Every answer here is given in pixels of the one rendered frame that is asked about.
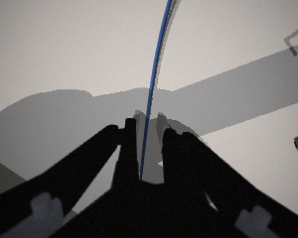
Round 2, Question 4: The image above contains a blue cable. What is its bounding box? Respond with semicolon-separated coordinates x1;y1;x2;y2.
139;0;173;180

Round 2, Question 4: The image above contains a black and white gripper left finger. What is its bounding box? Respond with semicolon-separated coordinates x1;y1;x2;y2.
0;110;143;238

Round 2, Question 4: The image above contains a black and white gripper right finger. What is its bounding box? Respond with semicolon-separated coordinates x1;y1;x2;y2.
156;112;298;238

